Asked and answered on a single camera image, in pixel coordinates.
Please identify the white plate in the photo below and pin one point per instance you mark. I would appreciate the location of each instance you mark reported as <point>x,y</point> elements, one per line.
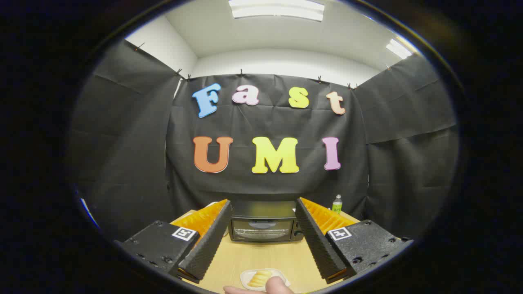
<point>245,277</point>

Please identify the ridged yellow bread roll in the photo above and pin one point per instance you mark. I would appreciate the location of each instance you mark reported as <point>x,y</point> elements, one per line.
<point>260,278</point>

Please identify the long ceiling light panel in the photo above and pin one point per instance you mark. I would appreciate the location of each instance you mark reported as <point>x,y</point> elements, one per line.
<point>278,10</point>

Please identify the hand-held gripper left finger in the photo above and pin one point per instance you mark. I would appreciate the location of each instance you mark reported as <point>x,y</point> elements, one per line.
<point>206,245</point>

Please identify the small ceiling light panel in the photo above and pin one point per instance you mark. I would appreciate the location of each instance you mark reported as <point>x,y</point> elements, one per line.
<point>398,50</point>

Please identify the black toaster oven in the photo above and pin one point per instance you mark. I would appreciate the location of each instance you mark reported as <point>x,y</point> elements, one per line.
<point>261,212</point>

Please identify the green label drink bottle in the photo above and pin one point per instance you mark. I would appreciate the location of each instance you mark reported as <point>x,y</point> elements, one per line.
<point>336,206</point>

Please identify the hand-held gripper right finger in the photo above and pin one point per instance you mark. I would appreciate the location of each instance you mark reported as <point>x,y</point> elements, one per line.
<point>320,245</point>

